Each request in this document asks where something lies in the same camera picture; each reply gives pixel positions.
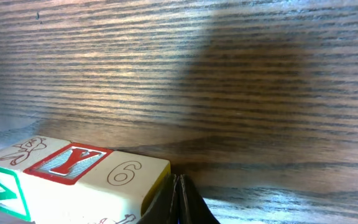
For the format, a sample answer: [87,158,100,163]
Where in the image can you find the green V letter block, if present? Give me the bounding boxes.
[0,135,71,222]

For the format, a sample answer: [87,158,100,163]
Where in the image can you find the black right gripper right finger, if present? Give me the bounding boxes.
[178,175,220,224]

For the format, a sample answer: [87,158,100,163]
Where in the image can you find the white block yellow S side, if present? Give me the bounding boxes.
[76,151,170,223]

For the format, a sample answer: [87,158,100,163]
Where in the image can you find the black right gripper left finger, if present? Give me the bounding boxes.
[137,174,179,224]

